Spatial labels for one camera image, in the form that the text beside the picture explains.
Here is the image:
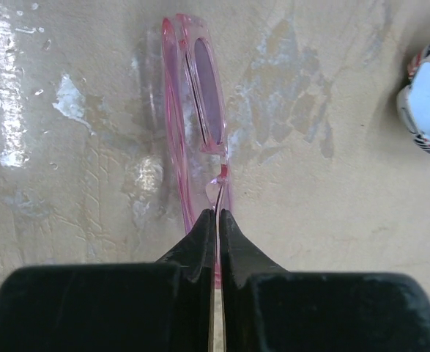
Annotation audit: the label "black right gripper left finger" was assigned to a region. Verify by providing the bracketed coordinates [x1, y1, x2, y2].
[0, 210, 214, 351]

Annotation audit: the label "printed glasses case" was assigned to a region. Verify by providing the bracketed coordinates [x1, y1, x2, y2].
[396, 43, 430, 154]

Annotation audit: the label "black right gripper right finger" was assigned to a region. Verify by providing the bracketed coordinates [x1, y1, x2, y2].
[219, 210, 430, 351]

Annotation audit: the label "pink transparent sunglasses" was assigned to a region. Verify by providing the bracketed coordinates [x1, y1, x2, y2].
[160, 12, 236, 352]

